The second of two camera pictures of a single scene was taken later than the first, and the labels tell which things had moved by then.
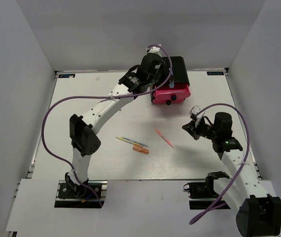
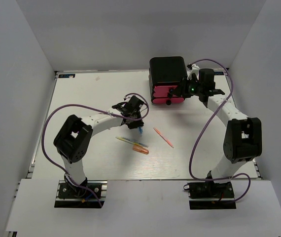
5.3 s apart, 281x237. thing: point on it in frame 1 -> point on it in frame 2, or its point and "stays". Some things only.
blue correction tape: (171, 85) -> (140, 129)
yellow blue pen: (130, 141) stays
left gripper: (164, 67) -> (139, 123)
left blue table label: (70, 76) stays
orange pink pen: (164, 138) stays
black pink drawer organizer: (176, 88) stays
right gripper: (190, 127) -> (178, 91)
